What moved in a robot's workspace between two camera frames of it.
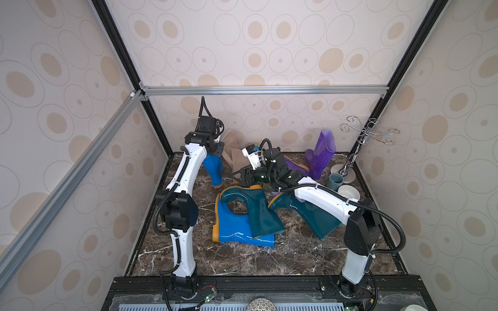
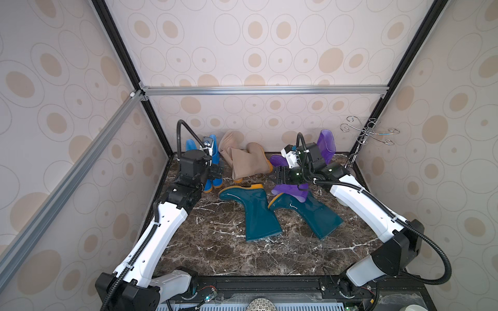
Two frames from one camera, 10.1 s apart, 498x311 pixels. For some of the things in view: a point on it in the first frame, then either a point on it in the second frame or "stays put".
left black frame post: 129,62 stays put
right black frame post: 434,11 stays put
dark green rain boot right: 322,223 stays put
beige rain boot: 231,138 stays put
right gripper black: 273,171 → 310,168
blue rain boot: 236,229 → 216,182
